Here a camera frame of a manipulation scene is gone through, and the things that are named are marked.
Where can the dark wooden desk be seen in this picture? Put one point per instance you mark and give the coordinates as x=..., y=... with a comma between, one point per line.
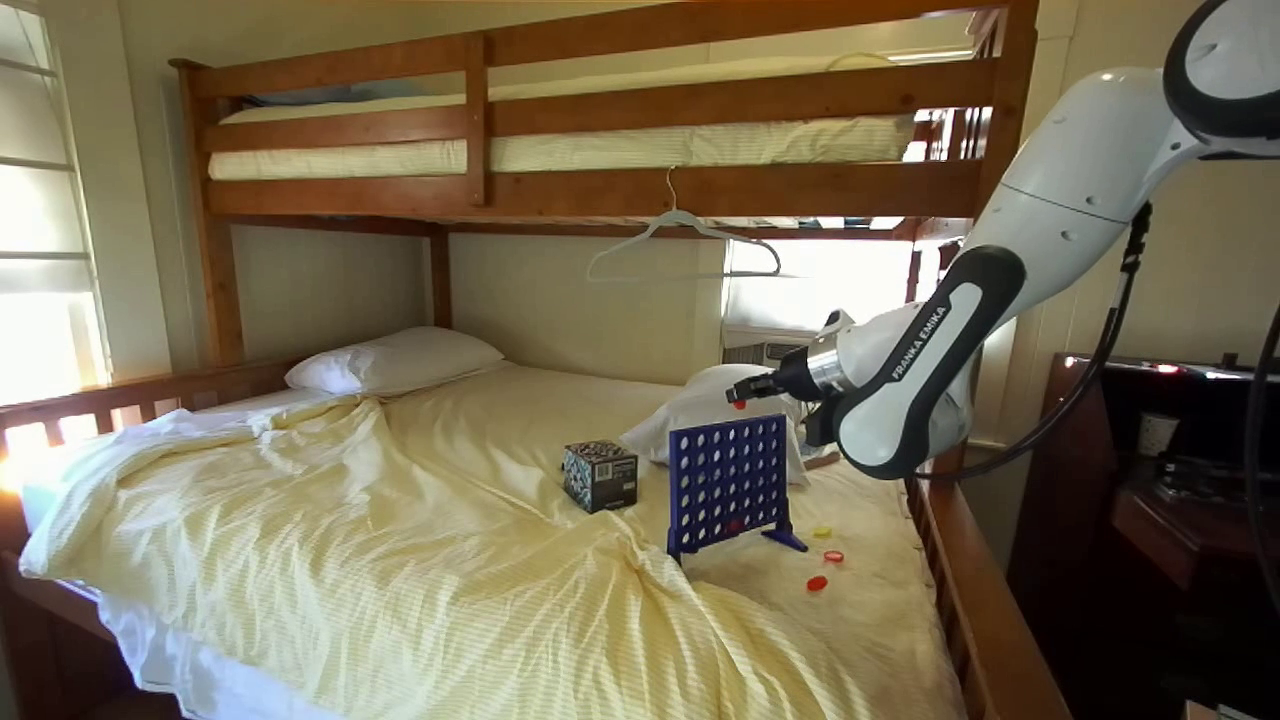
x=1200, y=535

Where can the large white pillow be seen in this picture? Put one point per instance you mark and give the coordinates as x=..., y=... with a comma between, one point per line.
x=694, y=403

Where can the white cup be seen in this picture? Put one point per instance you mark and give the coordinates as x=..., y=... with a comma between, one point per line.
x=1159, y=439

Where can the upper bunk mattress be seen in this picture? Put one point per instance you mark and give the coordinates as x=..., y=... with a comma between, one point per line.
x=666, y=147

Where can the flat white pillow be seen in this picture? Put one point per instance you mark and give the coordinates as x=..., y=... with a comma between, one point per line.
x=384, y=361

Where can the blue gameboard with holes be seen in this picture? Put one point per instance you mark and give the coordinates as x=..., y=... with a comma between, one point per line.
x=724, y=485

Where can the white mattress sheet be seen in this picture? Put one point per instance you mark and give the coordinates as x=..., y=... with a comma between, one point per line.
x=201, y=681

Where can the white clothes hanger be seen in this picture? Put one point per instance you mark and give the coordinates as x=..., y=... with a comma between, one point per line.
x=680, y=226

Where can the orange game chip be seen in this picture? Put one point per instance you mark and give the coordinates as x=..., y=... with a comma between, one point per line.
x=834, y=559
x=817, y=583
x=737, y=403

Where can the black patterned cube box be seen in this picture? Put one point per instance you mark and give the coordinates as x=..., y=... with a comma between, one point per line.
x=599, y=476

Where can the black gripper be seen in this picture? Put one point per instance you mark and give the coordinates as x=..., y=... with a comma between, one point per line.
x=805, y=376

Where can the yellow striped bed sheet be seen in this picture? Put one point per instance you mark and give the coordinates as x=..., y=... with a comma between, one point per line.
x=400, y=535

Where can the window with white blinds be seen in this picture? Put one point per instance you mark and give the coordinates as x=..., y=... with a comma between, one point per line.
x=43, y=203

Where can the wooden bunk bed frame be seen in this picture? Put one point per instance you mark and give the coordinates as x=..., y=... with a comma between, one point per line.
x=600, y=195

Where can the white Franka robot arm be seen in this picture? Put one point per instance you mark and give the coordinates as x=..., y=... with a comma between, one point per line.
x=1065, y=203

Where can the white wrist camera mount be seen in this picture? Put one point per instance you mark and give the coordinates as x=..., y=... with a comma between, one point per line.
x=834, y=325

